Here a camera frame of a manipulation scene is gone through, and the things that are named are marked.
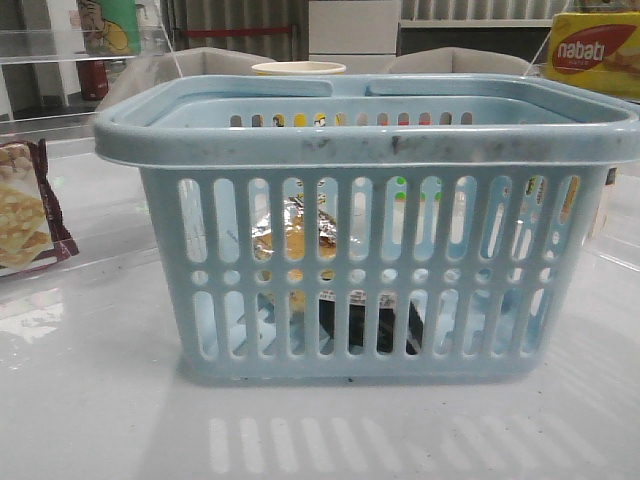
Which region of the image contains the white cabinet background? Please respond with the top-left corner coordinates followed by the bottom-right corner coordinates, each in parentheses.
top-left (308, 1), bottom-right (401, 55)

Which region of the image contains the red fire extinguisher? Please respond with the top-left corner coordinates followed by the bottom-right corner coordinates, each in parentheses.
top-left (76, 60), bottom-right (109, 100)

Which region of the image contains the grey sofa chair right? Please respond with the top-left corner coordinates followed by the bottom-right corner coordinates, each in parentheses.
top-left (386, 47), bottom-right (531, 75)

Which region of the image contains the grey sofa chair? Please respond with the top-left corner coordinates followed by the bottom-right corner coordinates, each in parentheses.
top-left (386, 47), bottom-right (531, 75)
top-left (96, 47), bottom-right (274, 111)

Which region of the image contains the yellow nabati wafer box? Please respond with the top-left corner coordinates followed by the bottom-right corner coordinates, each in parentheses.
top-left (544, 12), bottom-right (639, 100)

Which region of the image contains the clear bread package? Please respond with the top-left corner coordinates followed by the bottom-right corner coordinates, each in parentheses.
top-left (252, 196), bottom-right (337, 315)

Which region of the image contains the clear acrylic shelf left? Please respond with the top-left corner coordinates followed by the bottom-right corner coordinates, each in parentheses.
top-left (1, 26), bottom-right (172, 143)

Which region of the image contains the light blue plastic basket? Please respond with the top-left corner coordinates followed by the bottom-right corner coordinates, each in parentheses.
top-left (94, 74), bottom-right (639, 383)

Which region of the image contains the brown cracker snack package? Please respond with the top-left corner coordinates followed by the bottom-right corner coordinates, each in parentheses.
top-left (1, 139), bottom-right (79, 277)

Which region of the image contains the cream paper cup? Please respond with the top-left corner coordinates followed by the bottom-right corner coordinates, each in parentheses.
top-left (251, 60), bottom-right (346, 76)

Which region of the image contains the grey sofa chair left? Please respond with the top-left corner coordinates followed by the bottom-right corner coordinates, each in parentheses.
top-left (96, 47), bottom-right (274, 111)

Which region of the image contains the green cartoon drink bottle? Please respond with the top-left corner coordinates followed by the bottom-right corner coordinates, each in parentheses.
top-left (76, 0), bottom-right (141, 56)

